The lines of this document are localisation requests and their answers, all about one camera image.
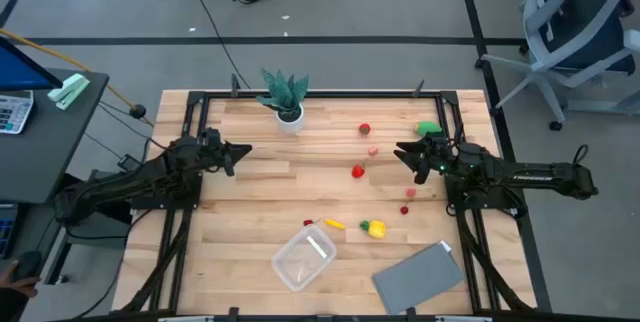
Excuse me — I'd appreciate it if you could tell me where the blue-screen monitor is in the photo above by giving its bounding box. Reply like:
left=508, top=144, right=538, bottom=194
left=0, top=36, right=64, bottom=93

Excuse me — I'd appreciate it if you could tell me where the person's hand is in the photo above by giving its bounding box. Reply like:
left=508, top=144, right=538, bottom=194
left=0, top=260, right=41, bottom=313

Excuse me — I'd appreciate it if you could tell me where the grey office chair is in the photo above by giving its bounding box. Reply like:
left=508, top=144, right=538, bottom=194
left=478, top=0, right=640, bottom=132

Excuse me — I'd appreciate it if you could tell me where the clear plastic tupperware container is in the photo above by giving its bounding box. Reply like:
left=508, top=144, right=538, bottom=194
left=270, top=223, right=338, bottom=293

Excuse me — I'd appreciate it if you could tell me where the black side table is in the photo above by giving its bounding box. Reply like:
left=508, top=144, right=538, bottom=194
left=0, top=66, right=111, bottom=206

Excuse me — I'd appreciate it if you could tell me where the yellow toy bell pepper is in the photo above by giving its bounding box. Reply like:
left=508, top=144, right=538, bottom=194
left=359, top=218, right=388, bottom=240

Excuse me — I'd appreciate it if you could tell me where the green plant in white pot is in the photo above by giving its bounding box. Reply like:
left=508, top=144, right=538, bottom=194
left=255, top=67, right=311, bottom=136

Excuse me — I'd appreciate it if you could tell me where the long black cable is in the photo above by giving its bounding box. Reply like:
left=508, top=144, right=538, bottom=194
left=181, top=0, right=252, bottom=91

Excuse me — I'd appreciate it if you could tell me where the black power brick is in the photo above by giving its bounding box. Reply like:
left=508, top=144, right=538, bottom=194
left=116, top=153, right=143, bottom=173

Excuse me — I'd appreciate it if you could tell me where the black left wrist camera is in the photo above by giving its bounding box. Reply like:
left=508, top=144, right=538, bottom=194
left=198, top=126, right=223, bottom=149

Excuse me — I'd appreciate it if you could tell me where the green toy corn cob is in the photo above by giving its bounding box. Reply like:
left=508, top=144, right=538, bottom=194
left=413, top=120, right=444, bottom=138

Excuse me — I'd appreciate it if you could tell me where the mint green stapler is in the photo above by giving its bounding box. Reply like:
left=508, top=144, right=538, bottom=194
left=46, top=72, right=92, bottom=112

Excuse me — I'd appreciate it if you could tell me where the grey tupperware lid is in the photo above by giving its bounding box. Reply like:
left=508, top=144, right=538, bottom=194
left=371, top=240, right=465, bottom=317

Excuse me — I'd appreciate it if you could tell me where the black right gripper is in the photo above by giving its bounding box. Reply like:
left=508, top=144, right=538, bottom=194
left=392, top=134, right=462, bottom=186

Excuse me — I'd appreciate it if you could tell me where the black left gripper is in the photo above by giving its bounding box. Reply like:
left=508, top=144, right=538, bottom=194
left=198, top=140, right=254, bottom=178

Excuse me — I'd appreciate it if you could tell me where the white calculator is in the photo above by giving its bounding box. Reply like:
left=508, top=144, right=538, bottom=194
left=0, top=89, right=35, bottom=136

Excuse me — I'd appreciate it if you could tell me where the yellow floor cable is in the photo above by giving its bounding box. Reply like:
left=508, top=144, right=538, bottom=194
left=0, top=27, right=155, bottom=128

